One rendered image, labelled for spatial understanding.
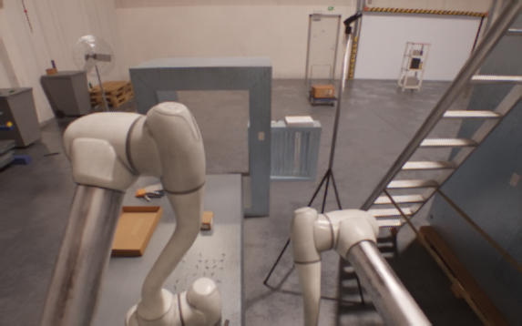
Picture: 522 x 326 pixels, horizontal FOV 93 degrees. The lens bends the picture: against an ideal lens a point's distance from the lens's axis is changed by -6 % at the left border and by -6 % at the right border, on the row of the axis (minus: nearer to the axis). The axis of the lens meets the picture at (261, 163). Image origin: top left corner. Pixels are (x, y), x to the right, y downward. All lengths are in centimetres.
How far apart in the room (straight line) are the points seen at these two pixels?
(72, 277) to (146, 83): 202
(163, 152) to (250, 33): 957
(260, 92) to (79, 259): 194
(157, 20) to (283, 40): 441
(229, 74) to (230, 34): 783
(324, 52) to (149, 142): 992
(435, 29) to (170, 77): 1063
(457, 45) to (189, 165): 1228
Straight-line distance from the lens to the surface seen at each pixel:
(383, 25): 1110
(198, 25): 1026
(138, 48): 1095
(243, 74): 229
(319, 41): 1027
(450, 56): 1252
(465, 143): 197
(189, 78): 236
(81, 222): 63
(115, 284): 172
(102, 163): 61
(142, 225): 202
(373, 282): 88
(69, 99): 729
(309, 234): 94
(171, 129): 54
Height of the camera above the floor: 189
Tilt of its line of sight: 28 degrees down
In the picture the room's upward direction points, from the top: straight up
